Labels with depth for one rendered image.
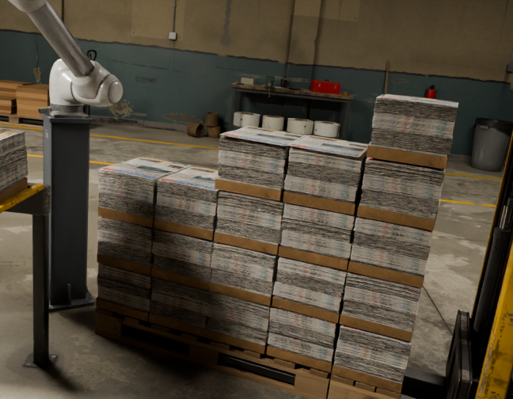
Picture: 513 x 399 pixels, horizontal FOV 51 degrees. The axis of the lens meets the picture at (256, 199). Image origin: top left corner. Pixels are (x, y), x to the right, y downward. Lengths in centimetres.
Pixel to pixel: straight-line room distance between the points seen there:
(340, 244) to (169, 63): 718
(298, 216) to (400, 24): 712
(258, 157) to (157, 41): 704
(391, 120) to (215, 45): 707
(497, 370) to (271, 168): 108
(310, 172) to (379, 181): 27
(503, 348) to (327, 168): 87
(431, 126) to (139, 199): 126
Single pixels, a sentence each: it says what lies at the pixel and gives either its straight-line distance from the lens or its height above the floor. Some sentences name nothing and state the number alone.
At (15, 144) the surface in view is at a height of 99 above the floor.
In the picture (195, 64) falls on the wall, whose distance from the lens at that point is 901.
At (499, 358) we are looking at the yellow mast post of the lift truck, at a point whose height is 49.
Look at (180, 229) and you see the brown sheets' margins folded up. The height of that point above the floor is 63.
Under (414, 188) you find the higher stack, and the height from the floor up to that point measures 98.
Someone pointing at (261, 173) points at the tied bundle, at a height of 93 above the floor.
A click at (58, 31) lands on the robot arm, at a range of 249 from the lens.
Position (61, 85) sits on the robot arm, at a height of 115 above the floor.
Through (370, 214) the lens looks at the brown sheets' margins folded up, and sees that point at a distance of 211.
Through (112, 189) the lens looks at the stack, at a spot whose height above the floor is 74.
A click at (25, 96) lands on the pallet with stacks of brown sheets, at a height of 43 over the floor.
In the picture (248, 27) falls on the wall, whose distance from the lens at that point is 893.
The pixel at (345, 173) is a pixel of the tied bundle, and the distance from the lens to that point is 210.
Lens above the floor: 141
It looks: 15 degrees down
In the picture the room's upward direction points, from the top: 6 degrees clockwise
